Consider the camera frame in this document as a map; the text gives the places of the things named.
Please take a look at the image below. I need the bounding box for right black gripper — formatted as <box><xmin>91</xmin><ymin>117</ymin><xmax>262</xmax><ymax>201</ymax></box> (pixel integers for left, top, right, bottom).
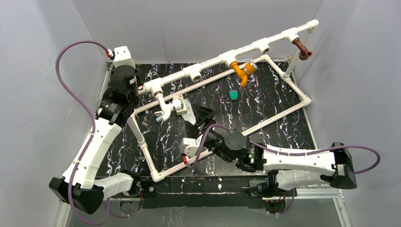
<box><xmin>184</xmin><ymin>103</ymin><xmax>233</xmax><ymax>164</ymax></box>

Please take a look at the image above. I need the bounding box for white PVC pipe frame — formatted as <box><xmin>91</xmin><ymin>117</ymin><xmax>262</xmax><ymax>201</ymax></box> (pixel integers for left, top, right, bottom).
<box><xmin>125</xmin><ymin>19</ymin><xmax>320</xmax><ymax>183</ymax></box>

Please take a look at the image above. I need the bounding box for white faucet chrome knob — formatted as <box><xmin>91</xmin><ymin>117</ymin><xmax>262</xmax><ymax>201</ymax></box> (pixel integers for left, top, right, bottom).
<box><xmin>155</xmin><ymin>92</ymin><xmax>175</xmax><ymax>122</ymax></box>

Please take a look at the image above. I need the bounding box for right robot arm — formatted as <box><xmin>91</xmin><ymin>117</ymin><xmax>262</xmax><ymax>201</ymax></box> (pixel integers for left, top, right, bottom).
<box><xmin>180</xmin><ymin>105</ymin><xmax>357</xmax><ymax>196</ymax></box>

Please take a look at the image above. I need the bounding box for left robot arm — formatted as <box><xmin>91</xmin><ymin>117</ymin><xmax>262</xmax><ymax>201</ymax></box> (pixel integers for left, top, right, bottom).
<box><xmin>49</xmin><ymin>65</ymin><xmax>141</xmax><ymax>214</ymax></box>

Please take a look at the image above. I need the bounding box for clear plastic package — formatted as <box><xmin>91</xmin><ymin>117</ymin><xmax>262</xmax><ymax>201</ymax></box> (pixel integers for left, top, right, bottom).
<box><xmin>182</xmin><ymin>99</ymin><xmax>196</xmax><ymax>125</ymax></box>

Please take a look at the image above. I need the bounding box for green tape roll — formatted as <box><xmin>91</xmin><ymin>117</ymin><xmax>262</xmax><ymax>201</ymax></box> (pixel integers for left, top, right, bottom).
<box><xmin>229</xmin><ymin>90</ymin><xmax>238</xmax><ymax>100</ymax></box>

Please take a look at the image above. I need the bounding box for orange faucet chrome knob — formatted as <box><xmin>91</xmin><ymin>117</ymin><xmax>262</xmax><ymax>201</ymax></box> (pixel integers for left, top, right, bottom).
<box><xmin>229</xmin><ymin>61</ymin><xmax>258</xmax><ymax>87</ymax></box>

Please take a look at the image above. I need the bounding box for brown faucet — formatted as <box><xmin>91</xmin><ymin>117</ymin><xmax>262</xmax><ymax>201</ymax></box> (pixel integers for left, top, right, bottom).
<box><xmin>292</xmin><ymin>38</ymin><xmax>313</xmax><ymax>61</ymax></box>

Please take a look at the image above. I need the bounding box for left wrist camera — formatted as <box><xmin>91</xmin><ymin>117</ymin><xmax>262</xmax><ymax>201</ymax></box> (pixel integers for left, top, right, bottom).
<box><xmin>113</xmin><ymin>46</ymin><xmax>136</xmax><ymax>69</ymax></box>

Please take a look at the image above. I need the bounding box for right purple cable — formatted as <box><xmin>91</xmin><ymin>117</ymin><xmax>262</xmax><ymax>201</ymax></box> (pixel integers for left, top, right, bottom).
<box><xmin>183</xmin><ymin>123</ymin><xmax>381</xmax><ymax>217</ymax></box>

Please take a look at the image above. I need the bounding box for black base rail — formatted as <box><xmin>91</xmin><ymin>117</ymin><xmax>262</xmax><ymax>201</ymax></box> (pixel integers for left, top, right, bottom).
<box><xmin>87</xmin><ymin>175</ymin><xmax>342</xmax><ymax>210</ymax></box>

